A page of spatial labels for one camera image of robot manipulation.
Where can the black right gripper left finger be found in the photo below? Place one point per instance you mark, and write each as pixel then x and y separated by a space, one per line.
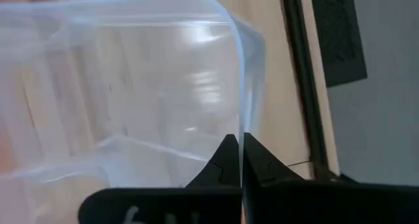
pixel 163 204

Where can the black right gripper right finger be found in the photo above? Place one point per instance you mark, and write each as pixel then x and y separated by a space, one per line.
pixel 294 204

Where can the clear plastic bin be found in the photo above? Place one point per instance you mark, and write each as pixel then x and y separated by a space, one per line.
pixel 131 86

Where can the black aluminium table frame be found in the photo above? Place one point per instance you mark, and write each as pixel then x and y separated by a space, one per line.
pixel 302 86

